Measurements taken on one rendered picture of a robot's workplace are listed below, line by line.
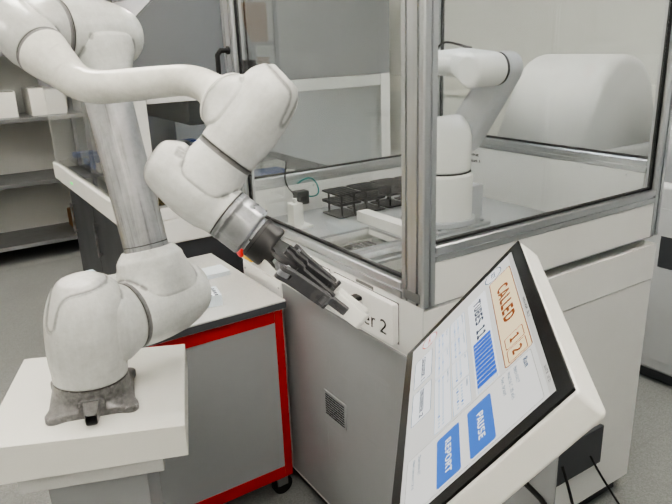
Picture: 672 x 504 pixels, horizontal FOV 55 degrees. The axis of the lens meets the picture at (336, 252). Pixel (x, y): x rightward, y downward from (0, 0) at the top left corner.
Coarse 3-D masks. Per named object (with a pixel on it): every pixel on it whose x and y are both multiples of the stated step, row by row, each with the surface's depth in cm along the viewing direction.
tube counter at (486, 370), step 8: (488, 320) 101; (480, 328) 101; (488, 328) 98; (472, 336) 102; (480, 336) 99; (488, 336) 96; (472, 344) 99; (480, 344) 97; (488, 344) 94; (472, 352) 97; (480, 352) 95; (488, 352) 92; (480, 360) 92; (488, 360) 90; (496, 360) 88; (480, 368) 91; (488, 368) 88; (496, 368) 86; (480, 376) 89; (488, 376) 86; (496, 376) 84; (480, 384) 87; (488, 384) 85; (480, 392) 85
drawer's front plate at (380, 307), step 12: (336, 276) 178; (348, 288) 173; (360, 288) 169; (360, 300) 169; (372, 300) 165; (384, 300) 161; (372, 312) 166; (384, 312) 161; (396, 312) 158; (384, 324) 162; (396, 324) 159; (384, 336) 163; (396, 336) 160
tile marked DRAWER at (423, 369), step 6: (432, 348) 115; (426, 354) 115; (432, 354) 112; (420, 360) 116; (426, 360) 113; (420, 366) 114; (426, 366) 111; (420, 372) 111; (426, 372) 109; (414, 378) 112; (420, 378) 109; (426, 378) 107; (414, 384) 110; (420, 384) 107; (414, 390) 108
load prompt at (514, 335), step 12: (504, 276) 108; (492, 288) 109; (504, 288) 104; (516, 288) 100; (492, 300) 105; (504, 300) 101; (516, 300) 96; (504, 312) 97; (516, 312) 93; (504, 324) 94; (516, 324) 90; (504, 336) 91; (516, 336) 88; (528, 336) 84; (504, 348) 88; (516, 348) 85; (504, 360) 86
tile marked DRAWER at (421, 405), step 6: (426, 384) 105; (420, 390) 105; (426, 390) 103; (414, 396) 106; (420, 396) 103; (426, 396) 101; (414, 402) 104; (420, 402) 102; (426, 402) 99; (414, 408) 102; (420, 408) 100; (426, 408) 98; (414, 414) 100; (420, 414) 98; (414, 420) 99
